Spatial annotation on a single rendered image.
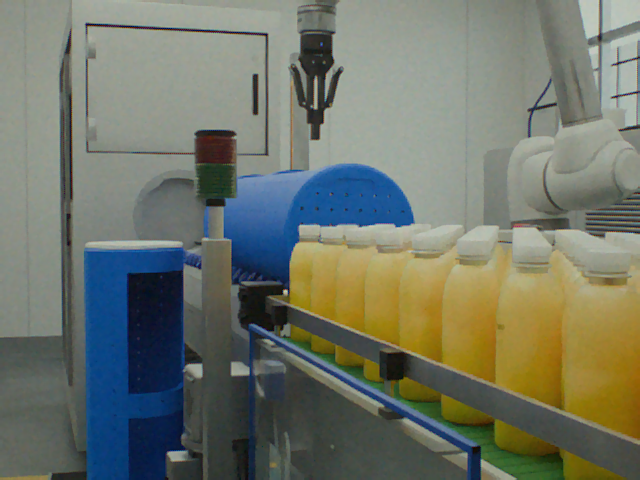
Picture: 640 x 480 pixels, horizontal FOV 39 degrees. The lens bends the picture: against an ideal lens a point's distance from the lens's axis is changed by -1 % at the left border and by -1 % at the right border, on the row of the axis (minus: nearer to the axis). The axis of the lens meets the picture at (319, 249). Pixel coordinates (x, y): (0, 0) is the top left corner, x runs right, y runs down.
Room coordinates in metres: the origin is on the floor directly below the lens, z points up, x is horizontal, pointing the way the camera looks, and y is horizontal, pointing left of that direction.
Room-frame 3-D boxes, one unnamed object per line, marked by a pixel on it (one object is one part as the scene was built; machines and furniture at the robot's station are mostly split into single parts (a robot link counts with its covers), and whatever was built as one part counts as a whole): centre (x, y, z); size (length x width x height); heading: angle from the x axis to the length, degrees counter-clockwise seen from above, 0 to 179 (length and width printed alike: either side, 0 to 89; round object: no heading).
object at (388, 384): (1.06, -0.09, 0.94); 0.03 x 0.02 x 0.08; 18
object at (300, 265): (1.66, 0.02, 1.00); 0.07 x 0.07 x 0.20
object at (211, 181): (1.34, 0.15, 1.18); 0.06 x 0.06 x 0.05
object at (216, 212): (1.34, 0.15, 1.18); 0.06 x 0.06 x 0.16
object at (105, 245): (2.60, 0.54, 1.03); 0.28 x 0.28 x 0.01
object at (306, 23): (2.07, 0.01, 1.56); 0.09 x 0.09 x 0.06
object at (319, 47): (2.07, 0.01, 1.49); 0.08 x 0.07 x 0.09; 108
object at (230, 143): (1.34, 0.15, 1.23); 0.06 x 0.06 x 0.04
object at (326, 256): (1.53, -0.02, 1.00); 0.07 x 0.07 x 0.20
